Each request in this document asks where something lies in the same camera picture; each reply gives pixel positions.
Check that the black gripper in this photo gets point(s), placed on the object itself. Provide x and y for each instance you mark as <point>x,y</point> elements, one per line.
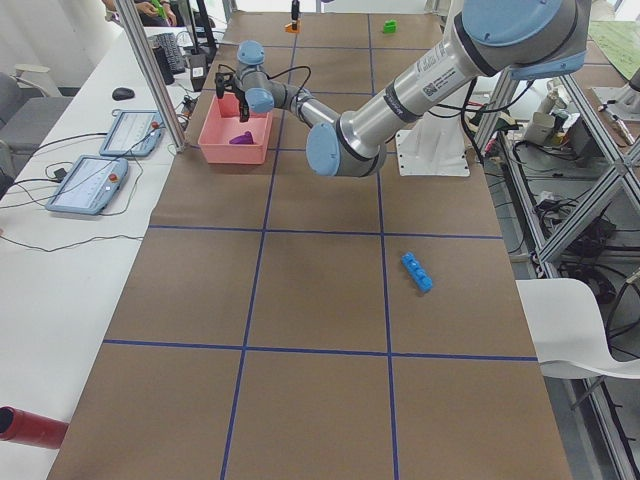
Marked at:
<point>242,99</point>

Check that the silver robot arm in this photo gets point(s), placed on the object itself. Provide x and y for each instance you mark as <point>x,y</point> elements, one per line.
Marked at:
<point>536,39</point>

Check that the pink plastic box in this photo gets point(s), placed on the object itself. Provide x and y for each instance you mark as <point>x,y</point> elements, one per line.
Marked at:
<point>222,123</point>

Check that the black keyboard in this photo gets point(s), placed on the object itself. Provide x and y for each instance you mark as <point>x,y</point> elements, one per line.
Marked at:
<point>168,56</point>

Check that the green block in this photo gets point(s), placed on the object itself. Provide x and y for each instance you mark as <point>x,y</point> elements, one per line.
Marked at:
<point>389,26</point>

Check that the far blue teach pendant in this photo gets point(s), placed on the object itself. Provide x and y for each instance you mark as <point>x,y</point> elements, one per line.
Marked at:
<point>134,133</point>

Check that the blue teach pendant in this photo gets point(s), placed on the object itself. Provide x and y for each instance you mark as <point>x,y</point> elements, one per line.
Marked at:
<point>134,133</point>
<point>89,186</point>

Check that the black computer mouse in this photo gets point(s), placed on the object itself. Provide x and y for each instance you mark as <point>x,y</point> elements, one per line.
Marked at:
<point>122,93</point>

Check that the near blue teach pendant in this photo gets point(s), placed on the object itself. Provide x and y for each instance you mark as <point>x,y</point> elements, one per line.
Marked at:
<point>89,186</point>

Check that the long blue block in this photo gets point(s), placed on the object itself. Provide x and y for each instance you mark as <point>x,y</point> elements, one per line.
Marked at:
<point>417,273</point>

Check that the red cylinder bottle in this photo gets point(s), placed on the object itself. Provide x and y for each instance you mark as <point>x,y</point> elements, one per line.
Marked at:
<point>31,429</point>

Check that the aluminium frame post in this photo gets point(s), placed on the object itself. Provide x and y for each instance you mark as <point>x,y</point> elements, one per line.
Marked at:
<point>150,69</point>

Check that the white pedestal column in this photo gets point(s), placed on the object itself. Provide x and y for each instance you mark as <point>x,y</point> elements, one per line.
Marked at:
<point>435,146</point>

